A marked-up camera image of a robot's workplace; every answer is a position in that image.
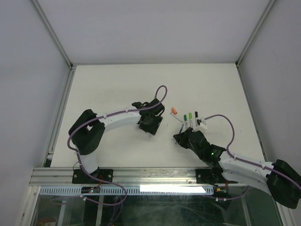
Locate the blue gel pen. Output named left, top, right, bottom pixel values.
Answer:
left=175, top=123, right=184, bottom=145

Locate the white pen light green end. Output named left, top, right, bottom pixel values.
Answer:
left=189, top=119, right=193, bottom=128

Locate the white pen dark green end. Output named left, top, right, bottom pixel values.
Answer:
left=184, top=120, right=189, bottom=129

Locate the white pen black end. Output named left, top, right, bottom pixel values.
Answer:
left=195, top=117, right=200, bottom=126

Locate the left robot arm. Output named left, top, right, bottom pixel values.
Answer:
left=67, top=98, right=165, bottom=183

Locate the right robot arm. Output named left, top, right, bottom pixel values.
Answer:
left=173, top=128, right=301, bottom=209

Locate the orange pen cap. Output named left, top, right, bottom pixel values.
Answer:
left=171, top=107, right=177, bottom=115

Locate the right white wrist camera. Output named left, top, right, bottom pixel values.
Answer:
left=193, top=118, right=207, bottom=134

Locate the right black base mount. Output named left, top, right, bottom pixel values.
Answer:
left=195, top=169, right=219, bottom=185

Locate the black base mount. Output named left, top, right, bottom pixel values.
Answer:
left=72, top=169, right=113, bottom=184
left=195, top=169, right=219, bottom=185

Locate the white slotted cable duct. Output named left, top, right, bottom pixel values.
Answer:
left=40, top=185, right=214, bottom=196

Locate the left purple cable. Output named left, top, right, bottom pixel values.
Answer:
left=67, top=85, right=168, bottom=189

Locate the purple cable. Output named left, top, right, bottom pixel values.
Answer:
left=67, top=85, right=168, bottom=189
left=204, top=114, right=301, bottom=191

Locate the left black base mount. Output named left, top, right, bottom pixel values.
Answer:
left=72, top=169, right=113, bottom=184

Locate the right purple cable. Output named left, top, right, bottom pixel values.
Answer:
left=204, top=114, right=301, bottom=191

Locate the aluminium mounting rail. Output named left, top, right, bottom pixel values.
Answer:
left=29, top=167, right=209, bottom=186

